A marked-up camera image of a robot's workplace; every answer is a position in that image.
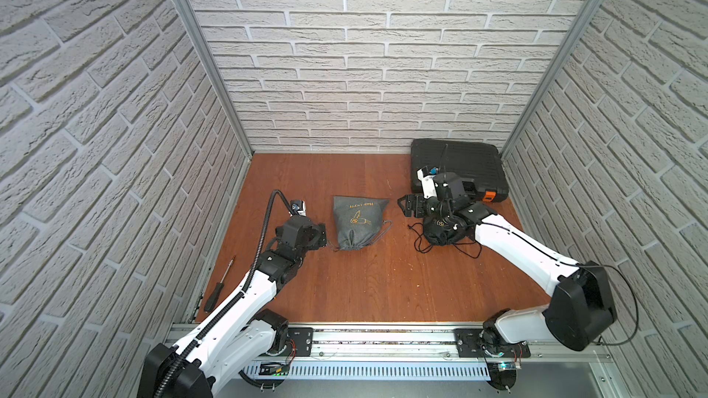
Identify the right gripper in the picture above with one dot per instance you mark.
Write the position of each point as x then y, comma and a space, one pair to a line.
418, 204

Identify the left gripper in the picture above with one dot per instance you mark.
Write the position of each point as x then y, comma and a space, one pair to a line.
318, 235

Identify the black drawstring bag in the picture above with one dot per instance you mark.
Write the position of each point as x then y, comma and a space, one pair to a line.
433, 233

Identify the grey drawstring bag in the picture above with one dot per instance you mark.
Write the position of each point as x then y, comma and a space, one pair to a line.
359, 221

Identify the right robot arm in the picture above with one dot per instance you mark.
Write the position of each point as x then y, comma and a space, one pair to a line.
582, 306

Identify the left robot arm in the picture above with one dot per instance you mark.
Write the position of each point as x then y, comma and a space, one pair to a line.
241, 328

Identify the black plastic tool case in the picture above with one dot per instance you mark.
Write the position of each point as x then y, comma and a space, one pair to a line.
479, 165

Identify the black screwdriver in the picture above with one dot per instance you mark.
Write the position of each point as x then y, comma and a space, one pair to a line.
213, 300

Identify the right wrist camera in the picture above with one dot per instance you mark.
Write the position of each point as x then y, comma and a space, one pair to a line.
426, 177

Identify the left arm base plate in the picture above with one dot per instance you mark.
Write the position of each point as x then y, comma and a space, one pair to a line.
298, 342

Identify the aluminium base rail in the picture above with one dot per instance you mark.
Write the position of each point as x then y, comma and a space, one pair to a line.
408, 352

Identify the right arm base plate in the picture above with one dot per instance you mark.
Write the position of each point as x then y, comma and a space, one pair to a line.
486, 343

